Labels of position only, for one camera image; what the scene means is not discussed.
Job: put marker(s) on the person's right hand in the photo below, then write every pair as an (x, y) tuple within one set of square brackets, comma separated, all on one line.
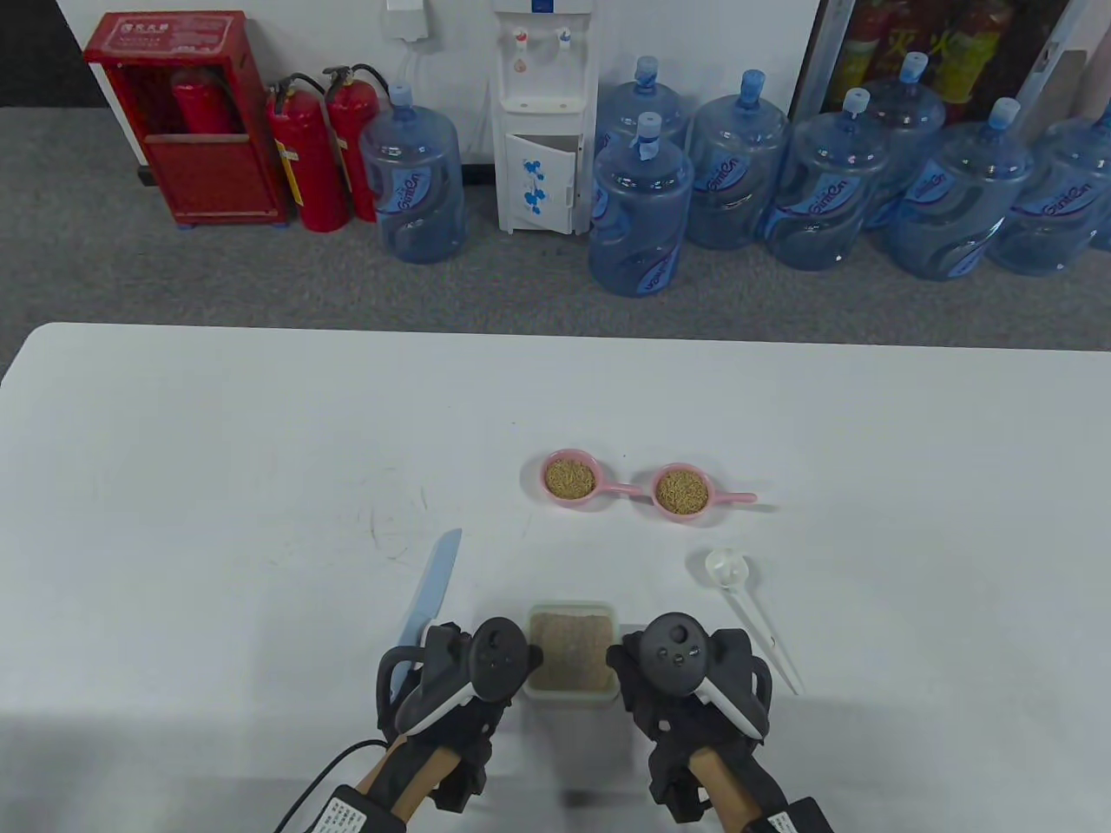
[(668, 729)]

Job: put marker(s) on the person's left hand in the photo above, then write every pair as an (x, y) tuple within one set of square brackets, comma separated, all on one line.
[(460, 729)]

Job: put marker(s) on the clear plastic sesame container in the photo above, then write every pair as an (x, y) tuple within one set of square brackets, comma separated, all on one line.
[(573, 699)]

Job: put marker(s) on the white sesame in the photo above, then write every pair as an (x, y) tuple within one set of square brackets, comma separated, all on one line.
[(573, 655)]

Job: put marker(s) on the light blue plastic knife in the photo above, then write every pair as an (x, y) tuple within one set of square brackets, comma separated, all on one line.
[(438, 573)]

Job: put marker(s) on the white plastic coffee spoon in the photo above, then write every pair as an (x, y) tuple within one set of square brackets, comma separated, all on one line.
[(727, 568)]

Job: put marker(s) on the small white sesame portion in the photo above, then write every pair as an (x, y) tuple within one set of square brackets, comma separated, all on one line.
[(571, 480), (681, 493)]

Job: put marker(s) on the person's right forearm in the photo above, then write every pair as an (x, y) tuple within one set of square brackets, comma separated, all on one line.
[(729, 790)]

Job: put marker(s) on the person's left forearm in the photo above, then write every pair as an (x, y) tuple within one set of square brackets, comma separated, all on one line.
[(408, 772)]

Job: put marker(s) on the black grey hand controller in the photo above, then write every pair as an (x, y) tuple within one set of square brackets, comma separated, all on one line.
[(677, 652), (496, 657)]

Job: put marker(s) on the black labelled wrist box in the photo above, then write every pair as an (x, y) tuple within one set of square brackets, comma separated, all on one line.
[(351, 816), (794, 820)]

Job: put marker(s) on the row of blue water jugs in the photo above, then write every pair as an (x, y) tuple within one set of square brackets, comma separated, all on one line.
[(642, 217)]

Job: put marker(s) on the large blue water bottle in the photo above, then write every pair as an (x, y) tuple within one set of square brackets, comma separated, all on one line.
[(412, 191)]

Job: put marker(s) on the red fire extinguisher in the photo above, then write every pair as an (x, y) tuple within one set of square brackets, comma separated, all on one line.
[(347, 130), (304, 165)]

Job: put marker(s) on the red fire extinguisher cabinet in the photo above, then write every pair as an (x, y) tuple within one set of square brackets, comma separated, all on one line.
[(208, 173)]

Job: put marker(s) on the white water dispenser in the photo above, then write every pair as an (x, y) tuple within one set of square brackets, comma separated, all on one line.
[(538, 104)]

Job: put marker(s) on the red extinguisher inside cabinet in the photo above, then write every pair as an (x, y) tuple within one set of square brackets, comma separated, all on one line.
[(200, 104)]

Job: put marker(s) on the grey leaning panel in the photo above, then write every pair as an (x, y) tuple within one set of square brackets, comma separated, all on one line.
[(1063, 78)]

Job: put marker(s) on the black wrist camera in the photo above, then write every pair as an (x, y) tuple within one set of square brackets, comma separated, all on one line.
[(677, 790), (460, 781)]

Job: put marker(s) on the white wall box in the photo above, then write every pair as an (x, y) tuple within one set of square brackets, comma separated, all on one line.
[(408, 17)]

